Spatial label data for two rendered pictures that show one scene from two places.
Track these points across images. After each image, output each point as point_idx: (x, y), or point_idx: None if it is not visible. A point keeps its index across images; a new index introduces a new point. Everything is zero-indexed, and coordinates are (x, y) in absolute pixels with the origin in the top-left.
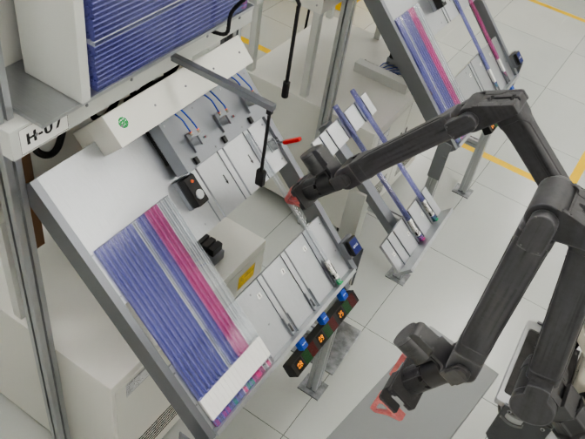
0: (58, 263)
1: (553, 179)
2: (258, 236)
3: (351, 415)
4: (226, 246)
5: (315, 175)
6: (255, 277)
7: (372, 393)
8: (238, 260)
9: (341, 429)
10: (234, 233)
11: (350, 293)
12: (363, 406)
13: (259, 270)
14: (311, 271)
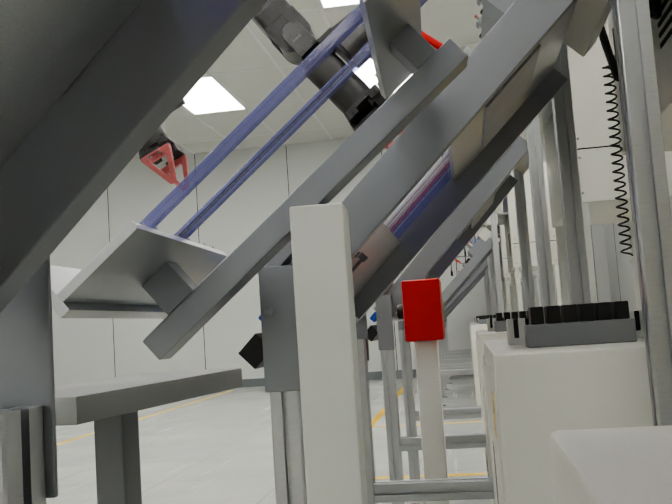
0: None
1: None
2: (514, 353)
3: (200, 374)
4: (546, 348)
5: (369, 90)
6: (499, 462)
7: (176, 378)
8: (499, 350)
9: (209, 372)
10: (560, 349)
11: (258, 333)
12: (186, 376)
13: (499, 454)
14: None
